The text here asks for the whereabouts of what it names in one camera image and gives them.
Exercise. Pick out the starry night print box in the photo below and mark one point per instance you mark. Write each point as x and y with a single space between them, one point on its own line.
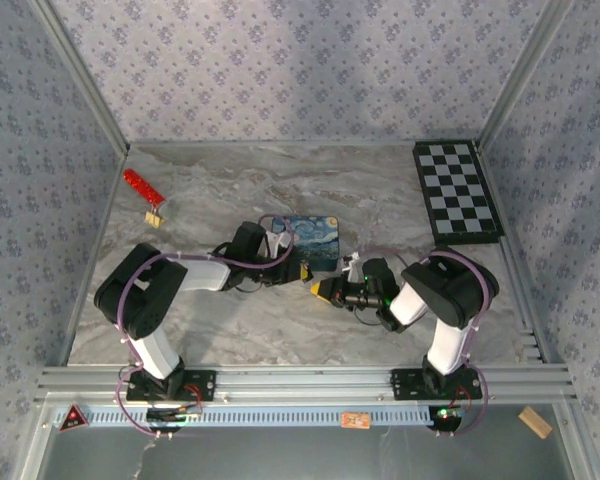
315 240

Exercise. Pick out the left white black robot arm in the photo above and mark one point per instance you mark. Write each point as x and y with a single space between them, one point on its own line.
140 290

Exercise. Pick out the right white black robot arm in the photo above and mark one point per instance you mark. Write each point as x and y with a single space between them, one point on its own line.
450 290

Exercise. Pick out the small gold clip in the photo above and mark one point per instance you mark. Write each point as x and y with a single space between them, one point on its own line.
155 219

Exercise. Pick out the black grey checkerboard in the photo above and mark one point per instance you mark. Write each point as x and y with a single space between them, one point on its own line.
455 190

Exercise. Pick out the red stick with wooden block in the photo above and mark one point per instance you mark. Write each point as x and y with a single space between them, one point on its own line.
142 187

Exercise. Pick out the orange label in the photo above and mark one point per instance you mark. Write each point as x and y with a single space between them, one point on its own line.
355 420

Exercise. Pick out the small controller board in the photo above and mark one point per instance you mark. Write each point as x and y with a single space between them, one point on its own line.
175 415
447 415

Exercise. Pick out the wooden block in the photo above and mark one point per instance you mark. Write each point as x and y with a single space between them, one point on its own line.
535 422

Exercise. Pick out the red triangle warning sticker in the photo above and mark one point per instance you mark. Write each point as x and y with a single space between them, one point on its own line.
73 417

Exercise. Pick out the long aluminium base rail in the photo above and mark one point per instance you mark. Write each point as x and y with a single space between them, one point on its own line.
305 382

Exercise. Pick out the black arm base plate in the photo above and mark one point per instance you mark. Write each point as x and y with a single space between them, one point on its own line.
205 385
405 385

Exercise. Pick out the aluminium side rail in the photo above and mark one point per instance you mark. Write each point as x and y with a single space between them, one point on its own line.
517 270
96 255

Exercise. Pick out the aluminium frame post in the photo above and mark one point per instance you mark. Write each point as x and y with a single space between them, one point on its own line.
523 75
83 75

